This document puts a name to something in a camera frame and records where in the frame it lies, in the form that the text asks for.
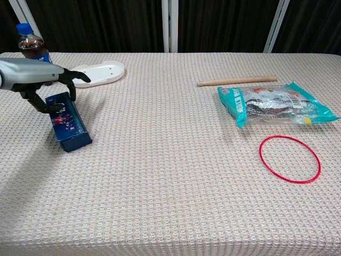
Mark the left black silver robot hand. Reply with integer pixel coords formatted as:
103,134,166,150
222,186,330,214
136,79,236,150
0,58,91,113

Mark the blue rectangular box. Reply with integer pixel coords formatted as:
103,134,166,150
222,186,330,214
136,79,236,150
45,92,93,153

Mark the beige textured tablecloth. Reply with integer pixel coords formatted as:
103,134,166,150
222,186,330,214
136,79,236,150
0,52,341,256

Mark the cola bottle with blue cap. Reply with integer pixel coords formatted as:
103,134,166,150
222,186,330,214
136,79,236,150
15,23,53,65

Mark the black pleated curtain panel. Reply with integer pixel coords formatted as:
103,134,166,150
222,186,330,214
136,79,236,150
273,0,341,56
25,0,164,53
177,0,280,53
0,0,21,53

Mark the white oval plastic tray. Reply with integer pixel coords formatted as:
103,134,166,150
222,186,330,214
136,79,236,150
69,60,125,89

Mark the wooden stick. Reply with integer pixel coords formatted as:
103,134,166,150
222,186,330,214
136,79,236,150
197,76,278,87

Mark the teal clear snack bag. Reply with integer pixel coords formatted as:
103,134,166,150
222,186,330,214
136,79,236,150
217,82,341,129

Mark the white frame post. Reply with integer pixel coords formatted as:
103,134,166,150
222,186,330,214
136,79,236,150
161,0,179,53
9,0,43,37
263,0,290,53

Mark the red ring band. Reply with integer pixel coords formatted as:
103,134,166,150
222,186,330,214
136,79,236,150
259,135,321,184

